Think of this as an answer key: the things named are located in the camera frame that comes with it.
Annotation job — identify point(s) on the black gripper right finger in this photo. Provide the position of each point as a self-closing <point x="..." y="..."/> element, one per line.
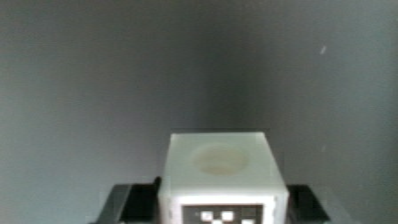
<point x="313" y="208"/>

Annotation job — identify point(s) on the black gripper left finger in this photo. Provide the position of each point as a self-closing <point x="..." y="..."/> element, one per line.
<point x="130" y="207"/>

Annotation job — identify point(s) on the small white tagged cube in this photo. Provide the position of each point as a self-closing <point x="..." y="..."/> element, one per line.
<point x="222" y="186"/>

